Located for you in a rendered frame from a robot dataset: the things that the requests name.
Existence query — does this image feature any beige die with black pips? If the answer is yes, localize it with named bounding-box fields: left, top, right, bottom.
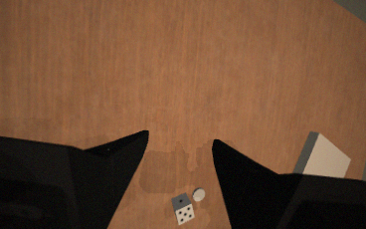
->
left=171, top=192, right=195, bottom=225

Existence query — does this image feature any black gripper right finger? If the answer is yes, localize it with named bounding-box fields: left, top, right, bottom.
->
left=212, top=139, right=366, bottom=229

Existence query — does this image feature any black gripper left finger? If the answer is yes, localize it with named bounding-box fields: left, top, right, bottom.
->
left=0, top=130, right=149, bottom=229

